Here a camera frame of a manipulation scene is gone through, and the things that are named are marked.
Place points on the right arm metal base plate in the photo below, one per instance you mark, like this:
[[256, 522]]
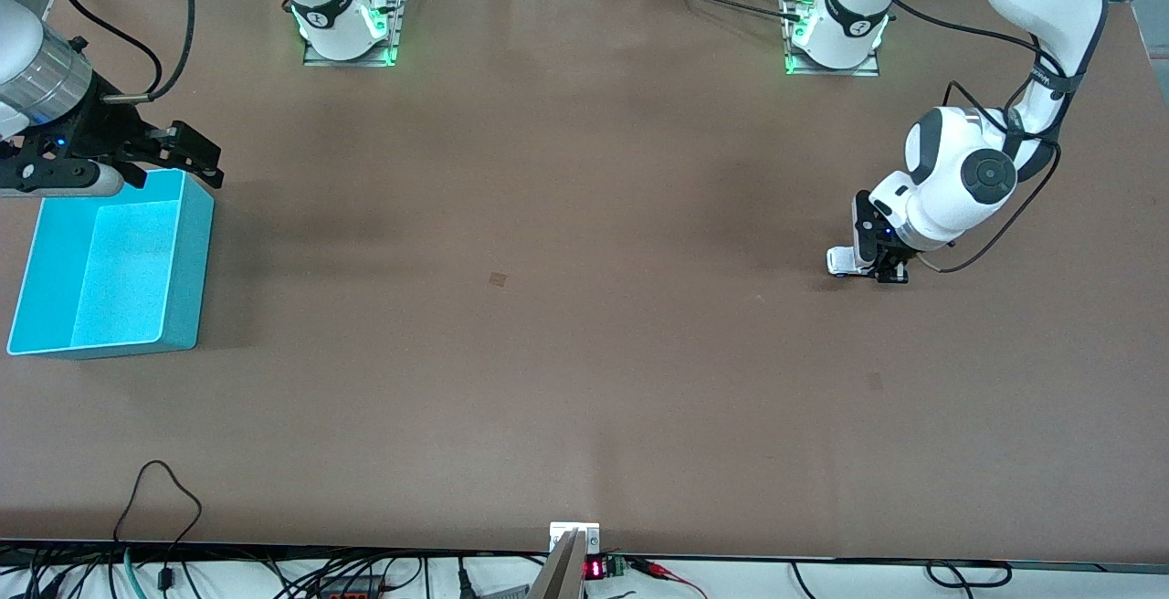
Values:
[[394, 24]]

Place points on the white jeep toy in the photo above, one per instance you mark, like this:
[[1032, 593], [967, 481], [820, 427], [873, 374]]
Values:
[[842, 261]]

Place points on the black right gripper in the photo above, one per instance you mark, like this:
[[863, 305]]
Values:
[[94, 123]]

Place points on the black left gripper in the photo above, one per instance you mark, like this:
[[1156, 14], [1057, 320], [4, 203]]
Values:
[[893, 262]]

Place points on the black red power strip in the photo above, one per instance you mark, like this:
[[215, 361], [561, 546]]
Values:
[[352, 590]]

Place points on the teal plastic bin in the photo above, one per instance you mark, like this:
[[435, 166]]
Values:
[[119, 270]]

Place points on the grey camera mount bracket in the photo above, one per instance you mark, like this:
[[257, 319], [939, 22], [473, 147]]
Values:
[[571, 562]]

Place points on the red digit display module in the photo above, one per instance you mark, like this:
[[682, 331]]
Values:
[[595, 569]]

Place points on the red clip lead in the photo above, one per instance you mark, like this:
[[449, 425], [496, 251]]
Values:
[[662, 570]]

